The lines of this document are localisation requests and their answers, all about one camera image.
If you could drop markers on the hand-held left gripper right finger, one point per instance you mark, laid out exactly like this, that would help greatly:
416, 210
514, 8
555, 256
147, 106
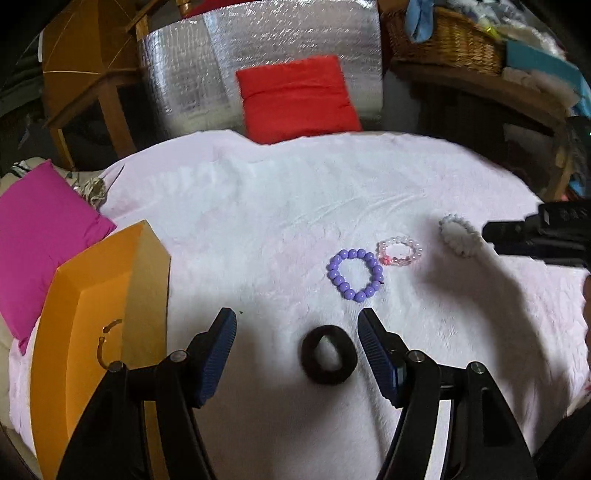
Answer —
376, 357

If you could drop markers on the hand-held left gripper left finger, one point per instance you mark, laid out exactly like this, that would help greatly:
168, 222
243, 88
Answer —
216, 357

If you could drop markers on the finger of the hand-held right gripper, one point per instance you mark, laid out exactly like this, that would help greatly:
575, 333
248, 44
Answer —
505, 237

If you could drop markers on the orange cardboard box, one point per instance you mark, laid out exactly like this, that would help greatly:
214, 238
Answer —
69, 323

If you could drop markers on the wooden shelf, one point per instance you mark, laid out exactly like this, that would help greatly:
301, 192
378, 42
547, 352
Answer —
485, 90

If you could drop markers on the pale pink blanket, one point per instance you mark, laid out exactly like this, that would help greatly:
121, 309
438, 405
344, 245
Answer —
277, 207

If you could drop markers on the teal box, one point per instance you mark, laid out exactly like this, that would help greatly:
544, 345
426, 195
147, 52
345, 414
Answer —
549, 64

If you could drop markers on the wicker basket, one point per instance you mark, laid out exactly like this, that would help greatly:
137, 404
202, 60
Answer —
452, 46

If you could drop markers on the patterned cloth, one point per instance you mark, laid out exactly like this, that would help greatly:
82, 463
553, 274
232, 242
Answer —
94, 191

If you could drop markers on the magenta pillow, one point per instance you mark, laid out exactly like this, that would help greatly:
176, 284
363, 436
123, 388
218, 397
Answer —
41, 240

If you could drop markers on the blue cloth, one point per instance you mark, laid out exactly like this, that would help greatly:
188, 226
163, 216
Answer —
421, 21

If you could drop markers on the red pillow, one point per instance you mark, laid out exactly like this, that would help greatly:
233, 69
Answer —
295, 101

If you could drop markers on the silver foil mat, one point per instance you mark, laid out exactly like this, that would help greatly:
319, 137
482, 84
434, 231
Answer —
184, 69

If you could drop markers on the wooden side table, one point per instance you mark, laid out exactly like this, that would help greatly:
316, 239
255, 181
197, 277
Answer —
78, 50

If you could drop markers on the red seat cushion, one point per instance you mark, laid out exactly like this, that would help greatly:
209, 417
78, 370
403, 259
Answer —
207, 7

